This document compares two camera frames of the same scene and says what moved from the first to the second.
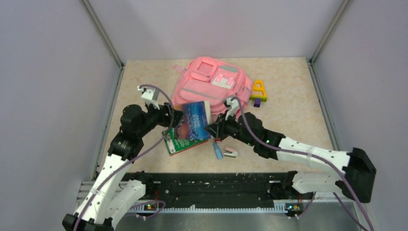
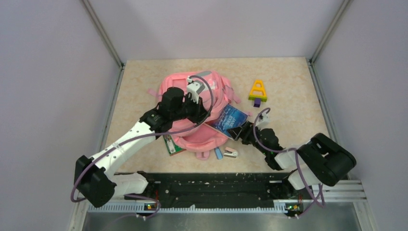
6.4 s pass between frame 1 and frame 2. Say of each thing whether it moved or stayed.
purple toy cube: stayed
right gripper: stayed
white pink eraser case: stayed
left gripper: moved
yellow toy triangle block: stayed
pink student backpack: moved
